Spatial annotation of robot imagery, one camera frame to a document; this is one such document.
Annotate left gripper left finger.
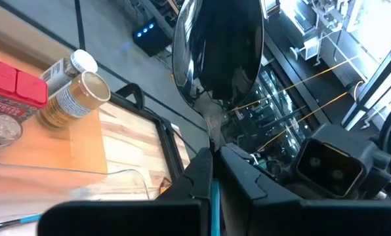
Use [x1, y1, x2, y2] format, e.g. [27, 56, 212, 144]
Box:
[156, 147, 214, 236]

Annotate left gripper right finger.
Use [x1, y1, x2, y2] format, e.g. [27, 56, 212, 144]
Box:
[220, 146, 304, 236]

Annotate black spoon teal handle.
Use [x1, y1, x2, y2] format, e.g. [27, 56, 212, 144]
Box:
[171, 0, 265, 236]
[0, 213, 43, 235]

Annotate white lid bagel seasoning jar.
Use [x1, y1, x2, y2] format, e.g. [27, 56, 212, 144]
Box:
[39, 49, 99, 96]

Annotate dark all-purpose seasoning jar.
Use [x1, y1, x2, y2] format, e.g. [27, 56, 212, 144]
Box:
[0, 113, 23, 157]

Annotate red lid spice jar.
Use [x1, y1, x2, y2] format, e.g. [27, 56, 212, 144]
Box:
[0, 60, 49, 124]

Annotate orange snack packet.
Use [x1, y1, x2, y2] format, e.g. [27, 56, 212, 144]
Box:
[159, 176, 173, 195]

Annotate small clear plastic bin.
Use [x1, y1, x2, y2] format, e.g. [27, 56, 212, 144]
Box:
[0, 153, 152, 236]

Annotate black box blue LEDs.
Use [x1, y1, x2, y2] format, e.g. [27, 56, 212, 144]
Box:
[132, 18, 175, 57]

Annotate black metal table frame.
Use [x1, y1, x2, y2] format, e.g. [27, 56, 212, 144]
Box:
[108, 91, 192, 184]

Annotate black cable loop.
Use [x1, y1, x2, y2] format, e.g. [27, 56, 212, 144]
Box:
[115, 83, 146, 111]

